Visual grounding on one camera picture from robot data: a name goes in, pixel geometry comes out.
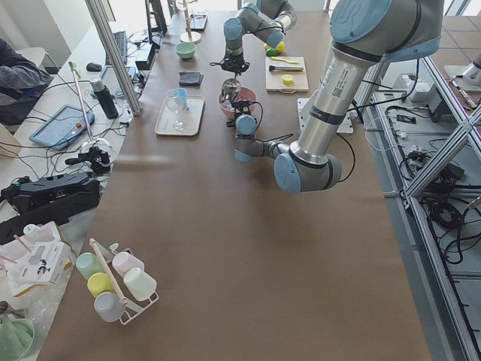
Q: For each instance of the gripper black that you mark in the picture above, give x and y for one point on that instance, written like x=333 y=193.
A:
x=233 y=64
x=243 y=109

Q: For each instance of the pink bowl of ice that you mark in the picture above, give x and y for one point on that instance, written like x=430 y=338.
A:
x=245 y=94

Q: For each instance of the steel ice scoop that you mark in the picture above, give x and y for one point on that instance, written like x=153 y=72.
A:
x=230 y=89

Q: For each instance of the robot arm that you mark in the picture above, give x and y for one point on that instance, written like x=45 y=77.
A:
x=269 y=21
x=362 y=34

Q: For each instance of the blue cup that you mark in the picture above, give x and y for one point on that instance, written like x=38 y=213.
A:
x=181 y=98

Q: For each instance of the white cup rack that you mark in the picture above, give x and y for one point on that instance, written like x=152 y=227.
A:
x=117 y=280

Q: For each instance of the yellow plastic knife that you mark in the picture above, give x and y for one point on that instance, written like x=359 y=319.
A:
x=282 y=59

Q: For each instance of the green lime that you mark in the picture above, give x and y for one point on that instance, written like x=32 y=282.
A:
x=271 y=52

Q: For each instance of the yellow lemon lower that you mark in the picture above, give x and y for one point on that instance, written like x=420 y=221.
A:
x=280 y=47

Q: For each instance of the wooden glass stand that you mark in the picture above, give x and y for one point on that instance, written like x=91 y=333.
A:
x=189 y=35

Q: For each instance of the grey folded cloth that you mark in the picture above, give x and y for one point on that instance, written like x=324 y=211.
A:
x=190 y=78

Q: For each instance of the mint green bowl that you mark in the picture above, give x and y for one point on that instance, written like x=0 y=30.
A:
x=185 y=50

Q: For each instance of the half lemon slice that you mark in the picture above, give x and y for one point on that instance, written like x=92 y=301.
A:
x=287 y=79

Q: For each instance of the bamboo cutting board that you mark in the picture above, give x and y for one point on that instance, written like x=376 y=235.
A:
x=274 y=82

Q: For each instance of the cream serving tray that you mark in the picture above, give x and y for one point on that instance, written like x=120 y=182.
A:
x=191 y=118

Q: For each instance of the clear wine glass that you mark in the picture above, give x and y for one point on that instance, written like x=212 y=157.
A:
x=179 y=125

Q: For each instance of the black thermos bottle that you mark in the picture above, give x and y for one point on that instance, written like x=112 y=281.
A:
x=104 y=98

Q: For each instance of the blue teach pendant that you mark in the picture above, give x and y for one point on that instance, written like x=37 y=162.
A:
x=61 y=129

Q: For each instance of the black equipment case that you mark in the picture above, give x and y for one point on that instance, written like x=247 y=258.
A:
x=55 y=198

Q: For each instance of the seated person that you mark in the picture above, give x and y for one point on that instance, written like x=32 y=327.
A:
x=22 y=83

